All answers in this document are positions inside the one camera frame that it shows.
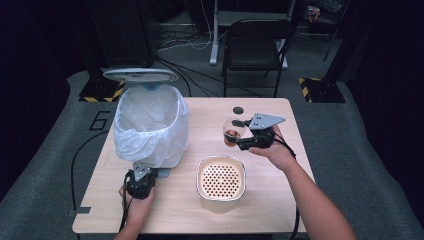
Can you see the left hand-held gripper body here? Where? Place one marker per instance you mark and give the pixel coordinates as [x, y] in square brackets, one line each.
[140, 186]

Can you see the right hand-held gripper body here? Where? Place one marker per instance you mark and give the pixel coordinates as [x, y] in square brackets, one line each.
[263, 136]

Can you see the clear plastic cup brown liquid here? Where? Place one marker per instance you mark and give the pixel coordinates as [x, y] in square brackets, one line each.
[228, 130]

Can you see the beige bucket with perforated strainer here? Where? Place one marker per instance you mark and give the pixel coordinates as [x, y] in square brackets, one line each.
[221, 180]

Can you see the white plastic bin bag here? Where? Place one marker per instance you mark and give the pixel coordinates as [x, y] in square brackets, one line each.
[150, 140]

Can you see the white grey pedal trash bin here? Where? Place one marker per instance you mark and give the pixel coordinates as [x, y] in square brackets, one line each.
[143, 76]

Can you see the person's left hand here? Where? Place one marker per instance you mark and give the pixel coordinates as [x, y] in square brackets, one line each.
[140, 208]

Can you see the person's right hand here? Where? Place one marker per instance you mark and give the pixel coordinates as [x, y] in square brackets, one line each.
[278, 153]

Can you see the black folding chair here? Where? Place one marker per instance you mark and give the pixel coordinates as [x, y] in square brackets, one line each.
[256, 50]

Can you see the striped black floor plate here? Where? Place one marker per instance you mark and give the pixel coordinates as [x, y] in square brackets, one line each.
[323, 90]
[96, 91]

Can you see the dark cabinet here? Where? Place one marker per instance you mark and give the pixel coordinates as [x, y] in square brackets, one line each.
[123, 33]

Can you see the white desk frame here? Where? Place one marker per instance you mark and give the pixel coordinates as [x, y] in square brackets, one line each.
[215, 33]

